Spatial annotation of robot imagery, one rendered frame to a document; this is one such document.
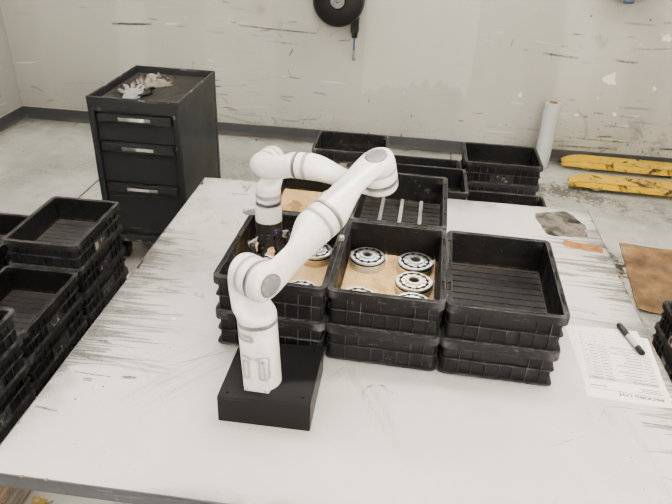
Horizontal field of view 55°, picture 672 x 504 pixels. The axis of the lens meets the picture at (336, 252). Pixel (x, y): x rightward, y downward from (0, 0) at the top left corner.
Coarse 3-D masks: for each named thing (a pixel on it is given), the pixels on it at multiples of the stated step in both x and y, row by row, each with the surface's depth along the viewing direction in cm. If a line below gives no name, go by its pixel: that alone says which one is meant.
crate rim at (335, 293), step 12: (348, 228) 190; (408, 228) 192; (420, 228) 192; (432, 228) 192; (444, 240) 186; (444, 252) 180; (336, 264) 172; (444, 264) 174; (336, 276) 168; (444, 276) 169; (336, 288) 162; (444, 288) 164; (348, 300) 161; (360, 300) 161; (372, 300) 160; (384, 300) 160; (396, 300) 159; (408, 300) 159; (420, 300) 159; (432, 300) 159; (444, 300) 159
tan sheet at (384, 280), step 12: (348, 264) 191; (396, 264) 192; (348, 276) 186; (360, 276) 186; (372, 276) 186; (384, 276) 186; (396, 276) 187; (432, 276) 187; (372, 288) 181; (384, 288) 181
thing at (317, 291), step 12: (252, 216) 194; (288, 216) 196; (240, 228) 187; (336, 240) 183; (228, 252) 175; (336, 252) 177; (216, 276) 164; (324, 276) 166; (288, 288) 162; (300, 288) 162; (312, 288) 161; (324, 288) 162
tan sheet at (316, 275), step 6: (270, 252) 196; (300, 270) 187; (306, 270) 187; (312, 270) 188; (318, 270) 188; (324, 270) 188; (294, 276) 184; (300, 276) 185; (306, 276) 185; (312, 276) 185; (318, 276) 185; (318, 282) 182
